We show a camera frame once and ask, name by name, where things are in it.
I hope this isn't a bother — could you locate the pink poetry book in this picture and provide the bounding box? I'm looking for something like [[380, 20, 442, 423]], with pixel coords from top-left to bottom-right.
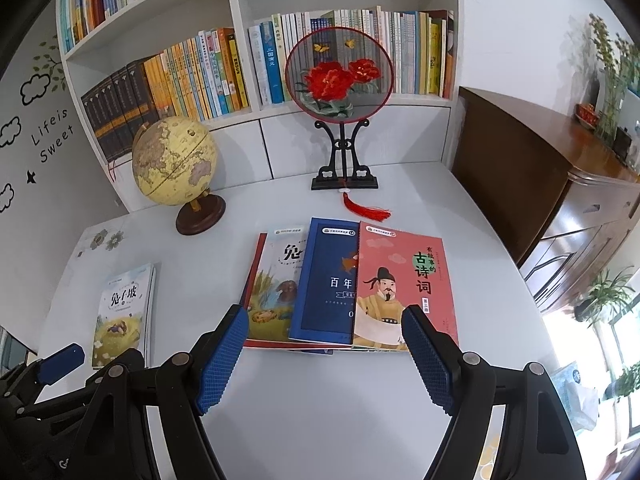
[[352, 222, 458, 351]]

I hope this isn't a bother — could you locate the blue fairy tale book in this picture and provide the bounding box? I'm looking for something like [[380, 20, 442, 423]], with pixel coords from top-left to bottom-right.
[[288, 218, 359, 348]]

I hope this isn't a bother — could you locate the red bottom book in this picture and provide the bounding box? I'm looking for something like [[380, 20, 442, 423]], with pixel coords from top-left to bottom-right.
[[240, 231, 335, 356]]

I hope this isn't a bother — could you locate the rabbit hill book on left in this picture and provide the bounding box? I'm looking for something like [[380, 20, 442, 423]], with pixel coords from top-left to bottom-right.
[[91, 263, 155, 370]]

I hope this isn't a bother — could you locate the rabbit hill book in stack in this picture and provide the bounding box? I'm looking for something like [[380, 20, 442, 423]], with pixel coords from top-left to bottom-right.
[[241, 226, 309, 345]]

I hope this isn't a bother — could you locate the potted green plant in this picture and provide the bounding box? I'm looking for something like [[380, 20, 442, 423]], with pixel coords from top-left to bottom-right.
[[574, 268, 636, 326]]

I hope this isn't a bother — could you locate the red tassel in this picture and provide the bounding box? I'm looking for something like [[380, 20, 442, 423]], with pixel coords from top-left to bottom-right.
[[341, 188, 392, 222]]

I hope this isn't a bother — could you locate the dark brown wooden cabinet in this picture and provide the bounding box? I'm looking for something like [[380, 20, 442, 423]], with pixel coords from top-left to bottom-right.
[[452, 87, 639, 312]]

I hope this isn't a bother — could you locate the antique yellow globe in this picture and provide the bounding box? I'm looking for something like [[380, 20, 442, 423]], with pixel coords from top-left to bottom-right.
[[132, 116, 226, 235]]

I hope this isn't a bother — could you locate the black book set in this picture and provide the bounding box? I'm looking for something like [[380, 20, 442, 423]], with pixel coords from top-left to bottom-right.
[[81, 58, 160, 162]]

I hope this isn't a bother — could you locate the orange yellow book row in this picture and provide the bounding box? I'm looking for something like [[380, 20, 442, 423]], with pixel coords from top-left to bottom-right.
[[142, 27, 250, 122]]

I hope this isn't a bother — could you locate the embroidered round fan on stand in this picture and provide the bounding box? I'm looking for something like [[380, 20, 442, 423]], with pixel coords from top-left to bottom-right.
[[284, 25, 395, 191]]

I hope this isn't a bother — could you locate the right shelf book row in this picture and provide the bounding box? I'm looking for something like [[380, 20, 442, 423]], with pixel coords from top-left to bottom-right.
[[247, 6, 456, 112]]

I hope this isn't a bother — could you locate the white bookshelf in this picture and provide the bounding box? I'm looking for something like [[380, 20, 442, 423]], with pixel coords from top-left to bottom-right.
[[55, 0, 462, 211]]

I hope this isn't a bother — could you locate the bamboo plant on cabinet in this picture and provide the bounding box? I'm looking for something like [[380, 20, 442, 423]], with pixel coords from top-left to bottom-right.
[[574, 13, 639, 167]]

